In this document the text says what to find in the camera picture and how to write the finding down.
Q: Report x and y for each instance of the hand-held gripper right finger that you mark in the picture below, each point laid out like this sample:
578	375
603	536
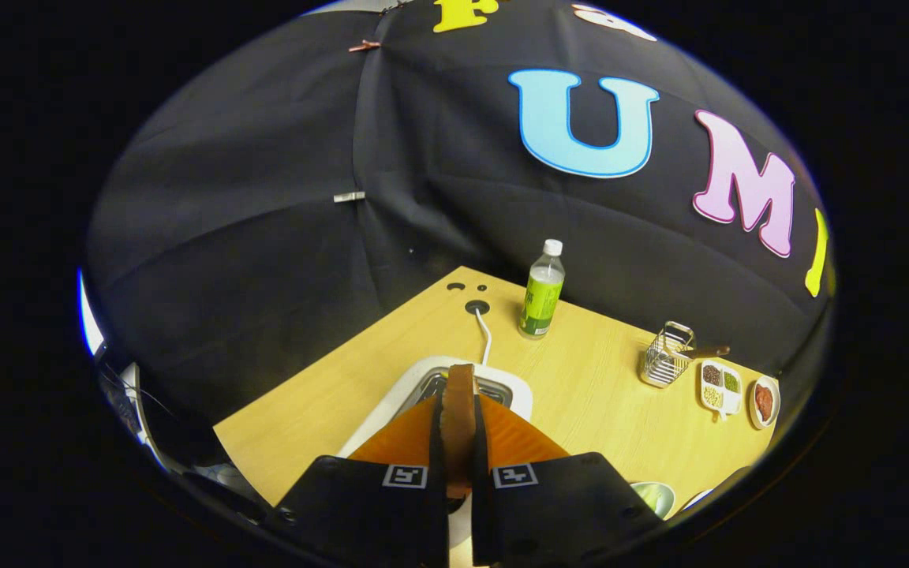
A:
480	473

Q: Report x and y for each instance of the pale green round plate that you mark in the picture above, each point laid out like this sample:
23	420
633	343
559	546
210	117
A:
656	498

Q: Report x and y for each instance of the white oval plate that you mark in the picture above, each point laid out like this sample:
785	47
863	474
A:
753	410

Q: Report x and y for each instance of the brown meat cutlet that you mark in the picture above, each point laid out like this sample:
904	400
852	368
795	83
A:
764	401

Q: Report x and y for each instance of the yellow beans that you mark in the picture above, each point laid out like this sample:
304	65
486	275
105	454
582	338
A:
712	396

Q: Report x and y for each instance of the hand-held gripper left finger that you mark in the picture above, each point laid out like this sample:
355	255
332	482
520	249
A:
437	473

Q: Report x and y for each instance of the white toaster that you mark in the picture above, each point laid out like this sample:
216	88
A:
407	386

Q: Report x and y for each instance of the black backdrop cloth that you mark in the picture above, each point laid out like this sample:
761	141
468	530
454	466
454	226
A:
265	197

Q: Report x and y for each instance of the pink cloth clip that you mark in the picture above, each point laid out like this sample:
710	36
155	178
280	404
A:
364	46

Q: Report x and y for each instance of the white divided dish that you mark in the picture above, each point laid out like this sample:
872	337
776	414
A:
732	405

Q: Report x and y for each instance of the plain bread slice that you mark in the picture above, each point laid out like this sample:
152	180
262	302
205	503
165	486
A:
460	418

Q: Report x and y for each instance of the dark beans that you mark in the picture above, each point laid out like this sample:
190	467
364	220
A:
712	374

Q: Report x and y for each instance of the silver cloth clip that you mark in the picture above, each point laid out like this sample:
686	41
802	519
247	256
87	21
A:
349	196

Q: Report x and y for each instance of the green beans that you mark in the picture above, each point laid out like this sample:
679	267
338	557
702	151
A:
731	381

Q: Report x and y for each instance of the green drink bottle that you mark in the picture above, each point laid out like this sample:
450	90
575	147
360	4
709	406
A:
541	296

